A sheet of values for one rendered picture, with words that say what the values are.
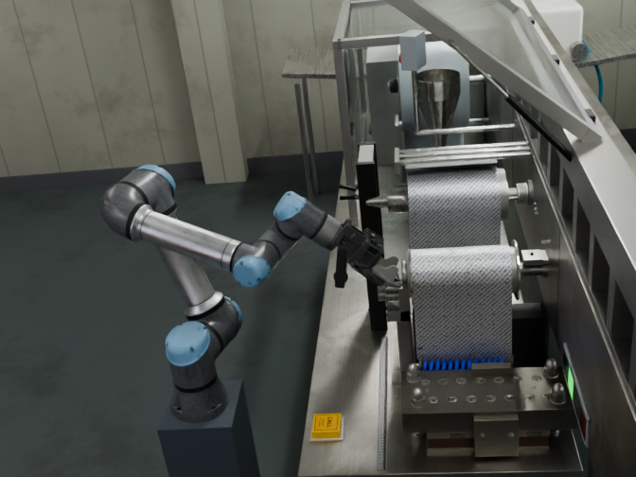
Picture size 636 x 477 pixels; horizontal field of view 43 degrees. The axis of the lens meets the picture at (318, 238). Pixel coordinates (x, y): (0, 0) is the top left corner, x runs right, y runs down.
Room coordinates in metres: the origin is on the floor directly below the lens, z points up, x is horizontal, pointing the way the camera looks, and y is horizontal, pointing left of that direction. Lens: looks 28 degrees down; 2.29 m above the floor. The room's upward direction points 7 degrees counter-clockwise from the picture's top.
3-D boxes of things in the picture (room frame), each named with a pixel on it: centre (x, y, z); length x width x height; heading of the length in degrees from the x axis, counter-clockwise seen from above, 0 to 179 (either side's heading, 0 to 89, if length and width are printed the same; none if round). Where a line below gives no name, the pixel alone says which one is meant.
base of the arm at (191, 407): (1.76, 0.37, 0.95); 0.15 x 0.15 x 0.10
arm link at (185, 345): (1.76, 0.37, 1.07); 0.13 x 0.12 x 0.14; 154
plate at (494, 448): (1.42, -0.36, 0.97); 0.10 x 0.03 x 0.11; 82
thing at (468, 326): (1.64, -0.33, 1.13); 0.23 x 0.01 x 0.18; 82
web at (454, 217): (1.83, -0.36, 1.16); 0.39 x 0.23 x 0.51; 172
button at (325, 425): (1.59, 0.03, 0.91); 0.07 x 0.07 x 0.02; 82
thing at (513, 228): (2.73, -0.71, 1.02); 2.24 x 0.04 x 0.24; 172
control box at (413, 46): (2.26, -0.33, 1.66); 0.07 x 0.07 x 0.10; 57
